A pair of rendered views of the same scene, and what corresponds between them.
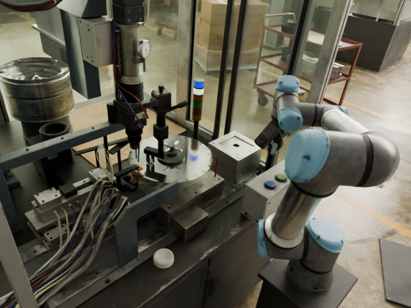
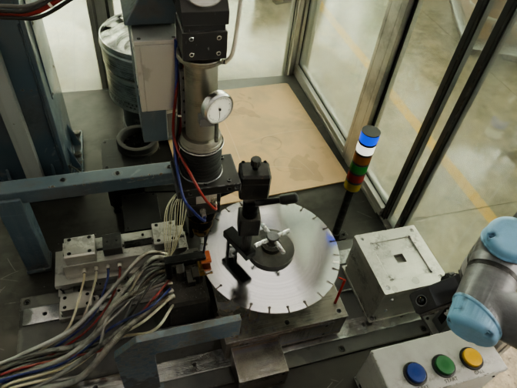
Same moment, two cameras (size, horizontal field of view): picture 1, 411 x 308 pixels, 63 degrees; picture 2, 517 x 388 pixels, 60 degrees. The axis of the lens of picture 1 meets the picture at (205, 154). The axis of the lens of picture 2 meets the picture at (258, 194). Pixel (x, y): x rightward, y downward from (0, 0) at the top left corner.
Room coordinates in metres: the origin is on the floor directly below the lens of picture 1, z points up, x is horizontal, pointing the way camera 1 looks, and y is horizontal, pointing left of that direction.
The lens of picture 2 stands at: (0.48, -0.11, 1.80)
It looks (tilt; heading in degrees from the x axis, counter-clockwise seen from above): 47 degrees down; 26
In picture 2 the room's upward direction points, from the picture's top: 8 degrees clockwise
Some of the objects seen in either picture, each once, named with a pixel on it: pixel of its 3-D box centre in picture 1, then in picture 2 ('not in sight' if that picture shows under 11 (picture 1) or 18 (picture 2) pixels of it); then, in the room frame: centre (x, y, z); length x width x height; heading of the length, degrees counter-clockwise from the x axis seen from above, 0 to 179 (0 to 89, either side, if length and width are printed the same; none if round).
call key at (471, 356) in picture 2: not in sight; (471, 358); (1.12, -0.36, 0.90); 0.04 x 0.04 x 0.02
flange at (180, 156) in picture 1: (170, 153); (271, 246); (1.07, 0.13, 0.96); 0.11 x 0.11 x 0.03
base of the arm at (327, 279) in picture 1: (312, 266); not in sight; (0.73, -0.39, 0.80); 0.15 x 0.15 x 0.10
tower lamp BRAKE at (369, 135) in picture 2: (199, 83); (369, 135); (1.37, 0.06, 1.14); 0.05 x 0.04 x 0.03; 48
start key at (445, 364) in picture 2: (281, 178); (443, 366); (1.07, -0.31, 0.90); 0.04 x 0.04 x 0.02
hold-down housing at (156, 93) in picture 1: (161, 113); (251, 198); (1.00, 0.16, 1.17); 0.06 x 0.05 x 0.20; 129
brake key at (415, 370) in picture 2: (270, 185); (415, 373); (1.01, -0.26, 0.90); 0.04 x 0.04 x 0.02
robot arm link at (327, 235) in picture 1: (320, 242); not in sight; (0.73, -0.39, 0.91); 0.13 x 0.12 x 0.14; 90
